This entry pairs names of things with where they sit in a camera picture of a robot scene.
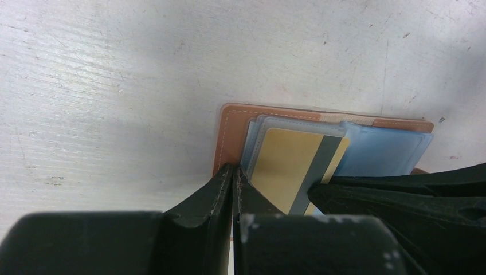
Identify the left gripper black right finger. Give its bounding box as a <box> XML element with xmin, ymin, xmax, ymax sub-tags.
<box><xmin>232</xmin><ymin>166</ymin><xmax>424</xmax><ymax>274</ymax></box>

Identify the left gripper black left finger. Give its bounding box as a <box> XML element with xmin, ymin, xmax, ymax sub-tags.
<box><xmin>1</xmin><ymin>164</ymin><xmax>234</xmax><ymax>274</ymax></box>

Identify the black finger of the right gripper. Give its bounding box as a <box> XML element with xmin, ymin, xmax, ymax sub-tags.
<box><xmin>308</xmin><ymin>164</ymin><xmax>485</xmax><ymax>274</ymax></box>

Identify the tan striped credit card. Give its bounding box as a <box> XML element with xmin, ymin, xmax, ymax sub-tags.
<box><xmin>250</xmin><ymin>128</ymin><xmax>350</xmax><ymax>215</ymax></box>

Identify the brown leather card holder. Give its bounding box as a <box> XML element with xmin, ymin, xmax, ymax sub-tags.
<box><xmin>212</xmin><ymin>103</ymin><xmax>435</xmax><ymax>217</ymax></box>

